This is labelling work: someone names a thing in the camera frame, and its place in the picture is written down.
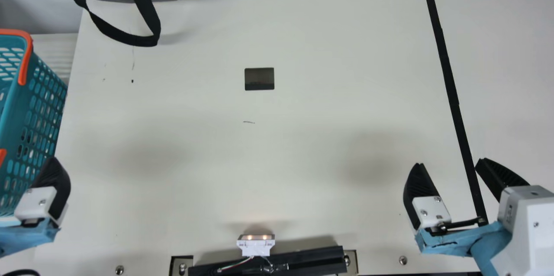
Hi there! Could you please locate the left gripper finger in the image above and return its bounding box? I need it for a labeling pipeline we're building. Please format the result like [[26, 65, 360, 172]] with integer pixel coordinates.
[[14, 156, 71, 229]]

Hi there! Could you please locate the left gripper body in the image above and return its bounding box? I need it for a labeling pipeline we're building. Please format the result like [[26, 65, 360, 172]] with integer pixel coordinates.
[[0, 218, 60, 258]]

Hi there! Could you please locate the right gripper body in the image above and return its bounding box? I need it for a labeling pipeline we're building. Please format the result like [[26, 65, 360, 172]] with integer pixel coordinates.
[[415, 220, 512, 276]]

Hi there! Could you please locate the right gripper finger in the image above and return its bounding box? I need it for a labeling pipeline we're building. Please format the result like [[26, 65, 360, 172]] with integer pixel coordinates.
[[475, 158, 531, 202], [403, 163, 452, 231]]

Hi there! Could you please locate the teal shopping basket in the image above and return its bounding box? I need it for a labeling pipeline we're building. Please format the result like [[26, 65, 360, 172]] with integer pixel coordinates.
[[0, 29, 68, 218]]

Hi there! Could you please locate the black strip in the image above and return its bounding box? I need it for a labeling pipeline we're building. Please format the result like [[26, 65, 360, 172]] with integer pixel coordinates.
[[423, 0, 490, 227]]

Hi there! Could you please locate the small white light module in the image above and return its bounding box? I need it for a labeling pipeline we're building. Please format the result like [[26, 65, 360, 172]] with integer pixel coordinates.
[[236, 233, 275, 257]]

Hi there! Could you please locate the small square scanner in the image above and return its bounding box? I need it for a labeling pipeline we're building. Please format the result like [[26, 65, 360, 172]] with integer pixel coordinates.
[[245, 67, 275, 91]]

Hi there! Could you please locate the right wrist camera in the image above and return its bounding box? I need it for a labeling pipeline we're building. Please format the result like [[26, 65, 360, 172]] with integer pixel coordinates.
[[490, 184, 554, 276]]

